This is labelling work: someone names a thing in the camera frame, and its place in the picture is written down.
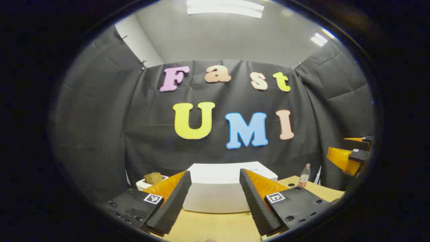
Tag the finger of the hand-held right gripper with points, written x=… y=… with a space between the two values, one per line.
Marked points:
x=356 y=144
x=341 y=158

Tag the long ceiling light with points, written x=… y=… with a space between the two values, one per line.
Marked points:
x=225 y=8

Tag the black backdrop cloth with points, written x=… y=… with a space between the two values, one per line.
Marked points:
x=111 y=117

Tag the clear bottle with red label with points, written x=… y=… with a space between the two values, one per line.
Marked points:
x=304 y=177

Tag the brown bread slice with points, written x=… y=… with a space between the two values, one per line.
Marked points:
x=153 y=178

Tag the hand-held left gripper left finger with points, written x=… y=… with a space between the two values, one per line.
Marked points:
x=171 y=205

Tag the white toaster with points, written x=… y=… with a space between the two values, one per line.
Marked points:
x=141 y=184

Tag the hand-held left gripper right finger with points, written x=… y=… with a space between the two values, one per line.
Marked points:
x=257 y=205

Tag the small ceiling light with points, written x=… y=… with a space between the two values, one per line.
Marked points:
x=319 y=39

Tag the white microwave oven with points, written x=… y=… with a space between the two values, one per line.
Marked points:
x=215 y=191

